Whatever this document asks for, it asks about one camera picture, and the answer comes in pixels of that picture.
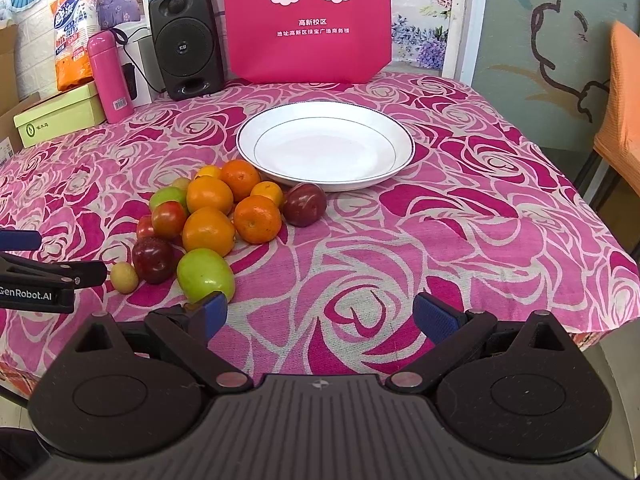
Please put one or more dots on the small green apple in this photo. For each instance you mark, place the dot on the small green apple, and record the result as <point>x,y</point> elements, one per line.
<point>168,194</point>

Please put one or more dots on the pink thermos bottle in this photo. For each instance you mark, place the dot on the pink thermos bottle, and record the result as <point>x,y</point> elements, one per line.
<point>108,77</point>

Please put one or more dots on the brown cardboard box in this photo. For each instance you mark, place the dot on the brown cardboard box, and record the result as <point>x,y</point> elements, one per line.
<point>10,106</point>

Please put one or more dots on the small yellow-green fruit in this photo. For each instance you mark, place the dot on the small yellow-green fruit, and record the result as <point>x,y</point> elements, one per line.
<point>124,278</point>

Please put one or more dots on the small orange near plate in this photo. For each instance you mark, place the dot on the small orange near plate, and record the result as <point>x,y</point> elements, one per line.
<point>269,189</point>

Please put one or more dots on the large green apple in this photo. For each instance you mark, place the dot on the large green apple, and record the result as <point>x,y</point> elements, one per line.
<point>201,272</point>

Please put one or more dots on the pink rose tablecloth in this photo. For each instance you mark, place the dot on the pink rose tablecloth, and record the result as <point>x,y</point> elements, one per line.
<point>480,219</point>

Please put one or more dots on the magenta fabric tote bag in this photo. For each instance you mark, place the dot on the magenta fabric tote bag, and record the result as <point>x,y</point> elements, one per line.
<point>308,40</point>

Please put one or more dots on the black speaker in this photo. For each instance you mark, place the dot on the black speaker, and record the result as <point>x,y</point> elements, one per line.
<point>187,47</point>

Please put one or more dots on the orange chair cover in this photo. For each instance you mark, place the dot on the orange chair cover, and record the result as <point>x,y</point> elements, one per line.
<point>617,141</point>

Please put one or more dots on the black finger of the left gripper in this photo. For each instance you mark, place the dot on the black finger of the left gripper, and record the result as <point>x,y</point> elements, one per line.
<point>80,274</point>

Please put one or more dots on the small red tomato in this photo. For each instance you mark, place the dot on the small red tomato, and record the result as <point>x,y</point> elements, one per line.
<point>144,227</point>

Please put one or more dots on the orange white snack bag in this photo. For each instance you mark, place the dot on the orange white snack bag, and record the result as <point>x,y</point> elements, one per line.
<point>74,23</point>

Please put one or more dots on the white round plate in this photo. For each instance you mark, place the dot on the white round plate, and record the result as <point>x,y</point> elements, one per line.
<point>338,146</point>

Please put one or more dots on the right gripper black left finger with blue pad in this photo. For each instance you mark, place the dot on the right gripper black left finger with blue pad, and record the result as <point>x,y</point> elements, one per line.
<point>180,336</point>

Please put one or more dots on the dark red plum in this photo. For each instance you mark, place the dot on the dark red plum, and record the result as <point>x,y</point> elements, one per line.
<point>154,260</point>
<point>304,204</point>

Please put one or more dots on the light green cardboard box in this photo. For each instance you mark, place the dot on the light green cardboard box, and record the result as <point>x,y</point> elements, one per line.
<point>67,112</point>

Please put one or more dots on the white box behind bottle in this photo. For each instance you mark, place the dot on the white box behind bottle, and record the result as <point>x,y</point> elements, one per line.
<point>139,64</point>

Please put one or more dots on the small yellow orange back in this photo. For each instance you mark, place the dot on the small yellow orange back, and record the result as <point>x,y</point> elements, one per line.
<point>209,171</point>

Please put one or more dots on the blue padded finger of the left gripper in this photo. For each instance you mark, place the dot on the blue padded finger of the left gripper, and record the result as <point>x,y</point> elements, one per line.
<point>19,240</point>

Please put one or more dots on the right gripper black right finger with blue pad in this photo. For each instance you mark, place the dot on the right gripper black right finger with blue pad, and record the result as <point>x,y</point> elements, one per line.
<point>457,337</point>

